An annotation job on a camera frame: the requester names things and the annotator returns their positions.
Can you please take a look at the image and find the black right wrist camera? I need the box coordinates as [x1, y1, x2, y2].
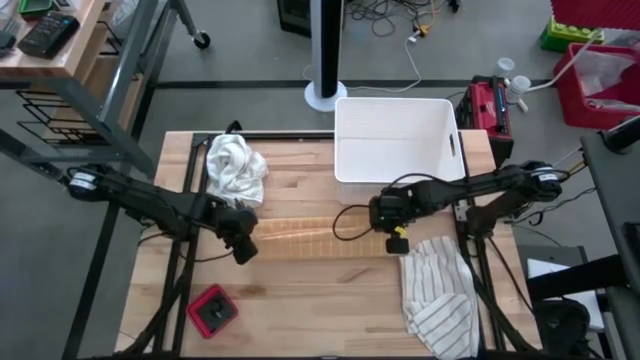
[384, 236, 411, 255]

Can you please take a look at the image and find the red ribbed panel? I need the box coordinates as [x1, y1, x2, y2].
[549, 0, 640, 31]

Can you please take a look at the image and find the white paper sheet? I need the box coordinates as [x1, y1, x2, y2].
[526, 257, 607, 332]

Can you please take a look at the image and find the red plastic bin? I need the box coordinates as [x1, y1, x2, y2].
[552, 42, 640, 132]

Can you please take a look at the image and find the white striped towel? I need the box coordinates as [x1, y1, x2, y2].
[398, 235, 482, 360]

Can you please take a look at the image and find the clear plastic bag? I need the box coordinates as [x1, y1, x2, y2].
[574, 48, 637, 99]

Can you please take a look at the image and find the white pole with round base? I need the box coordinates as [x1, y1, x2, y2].
[302, 0, 350, 114]

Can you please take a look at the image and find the white cable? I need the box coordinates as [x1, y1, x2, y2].
[301, 28, 425, 95]
[524, 30, 604, 95]

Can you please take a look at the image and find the orange towel with white grid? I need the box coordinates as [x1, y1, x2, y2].
[252, 214, 401, 261]

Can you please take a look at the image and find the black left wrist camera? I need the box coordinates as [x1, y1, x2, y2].
[232, 238, 260, 266]

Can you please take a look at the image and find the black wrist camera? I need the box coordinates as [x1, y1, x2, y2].
[384, 236, 411, 255]
[232, 238, 260, 266]

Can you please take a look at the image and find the white terry towel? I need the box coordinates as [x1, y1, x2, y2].
[205, 133, 270, 209]

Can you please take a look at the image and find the black computer case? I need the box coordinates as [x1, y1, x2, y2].
[277, 0, 315, 39]

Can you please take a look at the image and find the wooden workbench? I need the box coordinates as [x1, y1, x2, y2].
[0, 0, 212, 177]

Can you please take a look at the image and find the black cable bundle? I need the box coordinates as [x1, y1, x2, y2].
[343, 0, 464, 39]

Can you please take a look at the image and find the red black tool case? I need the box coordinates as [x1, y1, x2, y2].
[454, 74, 516, 156]

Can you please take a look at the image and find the green tray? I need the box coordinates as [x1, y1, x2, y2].
[17, 0, 56, 19]

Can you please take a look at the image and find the white plastic jar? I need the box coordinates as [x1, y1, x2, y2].
[506, 74, 533, 105]
[494, 56, 516, 79]

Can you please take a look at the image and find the red black camera block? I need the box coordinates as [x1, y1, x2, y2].
[185, 283, 240, 340]

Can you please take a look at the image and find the black keypad device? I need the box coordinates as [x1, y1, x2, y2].
[17, 12, 81, 60]

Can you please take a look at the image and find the white perforated plastic basket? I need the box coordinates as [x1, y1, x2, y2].
[333, 97, 467, 206]

